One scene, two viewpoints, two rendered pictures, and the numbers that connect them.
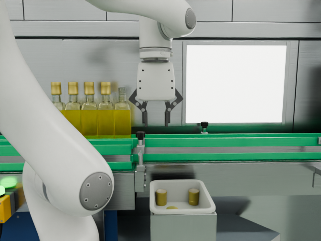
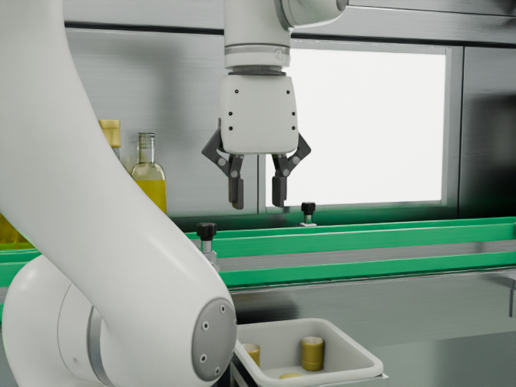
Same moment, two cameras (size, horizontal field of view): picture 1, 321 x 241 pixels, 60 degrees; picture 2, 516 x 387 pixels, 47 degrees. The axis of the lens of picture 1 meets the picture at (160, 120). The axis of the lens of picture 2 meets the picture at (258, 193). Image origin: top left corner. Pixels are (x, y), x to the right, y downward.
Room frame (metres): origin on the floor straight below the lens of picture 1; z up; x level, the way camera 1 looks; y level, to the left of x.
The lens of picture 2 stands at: (0.00, 0.20, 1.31)
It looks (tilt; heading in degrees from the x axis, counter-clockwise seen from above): 6 degrees down; 345
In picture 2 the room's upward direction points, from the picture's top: straight up
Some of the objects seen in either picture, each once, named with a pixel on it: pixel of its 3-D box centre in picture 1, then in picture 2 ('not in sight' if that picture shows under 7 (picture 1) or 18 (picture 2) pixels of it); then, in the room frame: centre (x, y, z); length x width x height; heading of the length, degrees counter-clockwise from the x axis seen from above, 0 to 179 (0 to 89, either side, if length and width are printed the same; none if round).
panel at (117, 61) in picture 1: (176, 84); (246, 127); (1.14, -0.07, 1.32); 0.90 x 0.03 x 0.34; 92
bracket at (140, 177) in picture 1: (140, 176); not in sight; (0.89, 0.07, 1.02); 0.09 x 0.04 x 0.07; 2
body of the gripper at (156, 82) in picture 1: (155, 79); (257, 110); (0.74, 0.01, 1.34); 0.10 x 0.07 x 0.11; 93
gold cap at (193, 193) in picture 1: (193, 197); (312, 353); (0.86, -0.11, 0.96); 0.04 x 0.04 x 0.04
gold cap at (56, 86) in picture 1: (56, 88); not in sight; (0.99, 0.37, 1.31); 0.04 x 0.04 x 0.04
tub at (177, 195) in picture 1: (179, 206); (297, 374); (0.78, -0.06, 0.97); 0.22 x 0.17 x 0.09; 2
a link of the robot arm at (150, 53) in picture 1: (156, 55); (259, 61); (0.74, 0.01, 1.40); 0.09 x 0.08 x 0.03; 93
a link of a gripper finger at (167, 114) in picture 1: (170, 113); (286, 181); (0.74, -0.03, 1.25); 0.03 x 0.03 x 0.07; 3
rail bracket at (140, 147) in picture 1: (141, 149); (203, 262); (0.87, 0.06, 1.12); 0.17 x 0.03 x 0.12; 2
